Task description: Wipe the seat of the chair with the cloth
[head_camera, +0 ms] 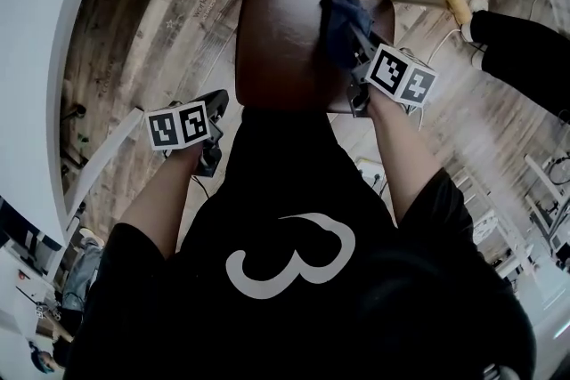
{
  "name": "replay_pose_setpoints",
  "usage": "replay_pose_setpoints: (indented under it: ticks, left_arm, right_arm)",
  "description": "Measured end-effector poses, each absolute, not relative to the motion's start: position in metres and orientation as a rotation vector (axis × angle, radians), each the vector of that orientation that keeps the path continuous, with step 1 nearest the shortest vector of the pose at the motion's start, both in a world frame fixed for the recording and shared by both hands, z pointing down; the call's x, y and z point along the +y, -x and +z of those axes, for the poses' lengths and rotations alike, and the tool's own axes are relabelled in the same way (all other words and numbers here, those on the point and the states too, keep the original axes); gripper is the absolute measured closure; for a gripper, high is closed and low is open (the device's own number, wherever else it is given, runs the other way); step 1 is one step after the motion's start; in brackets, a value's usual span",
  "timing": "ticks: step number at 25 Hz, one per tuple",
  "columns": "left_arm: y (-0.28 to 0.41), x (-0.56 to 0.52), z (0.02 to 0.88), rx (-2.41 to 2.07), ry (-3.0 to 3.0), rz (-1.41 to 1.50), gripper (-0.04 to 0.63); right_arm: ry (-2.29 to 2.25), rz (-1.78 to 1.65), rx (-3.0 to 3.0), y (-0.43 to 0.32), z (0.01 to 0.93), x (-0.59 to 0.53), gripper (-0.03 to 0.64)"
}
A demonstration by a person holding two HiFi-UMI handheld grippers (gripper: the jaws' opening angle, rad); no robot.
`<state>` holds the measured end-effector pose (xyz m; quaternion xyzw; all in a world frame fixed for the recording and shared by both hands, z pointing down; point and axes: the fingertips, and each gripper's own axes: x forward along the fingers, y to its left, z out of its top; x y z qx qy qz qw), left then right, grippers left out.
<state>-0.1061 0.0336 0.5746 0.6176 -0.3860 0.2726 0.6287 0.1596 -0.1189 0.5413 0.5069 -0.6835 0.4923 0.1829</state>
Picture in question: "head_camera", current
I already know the person's right forearm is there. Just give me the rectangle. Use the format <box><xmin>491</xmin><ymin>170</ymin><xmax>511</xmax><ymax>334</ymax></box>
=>
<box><xmin>366</xmin><ymin>93</ymin><xmax>447</xmax><ymax>229</ymax></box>

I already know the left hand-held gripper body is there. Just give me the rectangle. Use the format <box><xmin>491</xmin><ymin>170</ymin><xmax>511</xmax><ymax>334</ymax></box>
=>
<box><xmin>145</xmin><ymin>89</ymin><xmax>231</xmax><ymax>179</ymax></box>

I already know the white metal rack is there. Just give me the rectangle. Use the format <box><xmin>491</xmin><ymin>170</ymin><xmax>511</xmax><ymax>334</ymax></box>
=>
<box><xmin>523</xmin><ymin>152</ymin><xmax>570</xmax><ymax>272</ymax></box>

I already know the person's left forearm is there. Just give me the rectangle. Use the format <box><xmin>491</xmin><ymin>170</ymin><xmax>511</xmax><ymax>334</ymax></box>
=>
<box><xmin>118</xmin><ymin>143</ymin><xmax>202</xmax><ymax>260</ymax></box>

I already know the white power strip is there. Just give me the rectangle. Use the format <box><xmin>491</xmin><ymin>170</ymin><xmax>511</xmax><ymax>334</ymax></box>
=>
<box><xmin>354</xmin><ymin>157</ymin><xmax>385</xmax><ymax>185</ymax></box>

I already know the dark blue cloth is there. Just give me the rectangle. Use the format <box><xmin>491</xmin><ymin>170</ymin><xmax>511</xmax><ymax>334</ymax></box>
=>
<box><xmin>318</xmin><ymin>0</ymin><xmax>376</xmax><ymax>70</ymax></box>

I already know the white cable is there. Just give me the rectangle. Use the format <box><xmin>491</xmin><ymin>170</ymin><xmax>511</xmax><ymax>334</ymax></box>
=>
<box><xmin>426</xmin><ymin>28</ymin><xmax>465</xmax><ymax>64</ymax></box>

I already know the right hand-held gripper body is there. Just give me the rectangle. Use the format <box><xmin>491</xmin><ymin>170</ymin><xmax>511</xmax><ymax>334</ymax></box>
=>
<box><xmin>346</xmin><ymin>43</ymin><xmax>439</xmax><ymax>118</ymax></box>

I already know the person's black printed shirt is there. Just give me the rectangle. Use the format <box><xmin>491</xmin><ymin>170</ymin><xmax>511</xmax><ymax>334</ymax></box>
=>
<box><xmin>65</xmin><ymin>105</ymin><xmax>538</xmax><ymax>380</ymax></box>

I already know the white slanted bar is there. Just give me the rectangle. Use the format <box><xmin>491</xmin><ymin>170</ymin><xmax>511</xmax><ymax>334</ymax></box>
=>
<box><xmin>66</xmin><ymin>108</ymin><xmax>144</xmax><ymax>215</ymax></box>

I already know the brown seat chair beige backrest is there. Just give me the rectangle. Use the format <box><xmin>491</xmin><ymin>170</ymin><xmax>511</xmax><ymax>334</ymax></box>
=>
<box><xmin>212</xmin><ymin>0</ymin><xmax>474</xmax><ymax>116</ymax></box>

